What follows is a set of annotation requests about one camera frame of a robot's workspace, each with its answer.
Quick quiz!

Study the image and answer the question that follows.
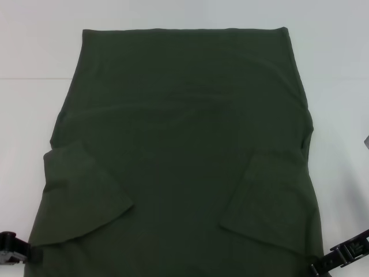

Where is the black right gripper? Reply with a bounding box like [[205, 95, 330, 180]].
[[309, 229, 369, 275]]

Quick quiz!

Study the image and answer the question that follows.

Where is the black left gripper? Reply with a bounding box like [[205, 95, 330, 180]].
[[0, 230, 44, 265]]

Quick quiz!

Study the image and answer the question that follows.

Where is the dark green shirt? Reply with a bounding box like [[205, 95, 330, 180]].
[[27, 26, 319, 277]]

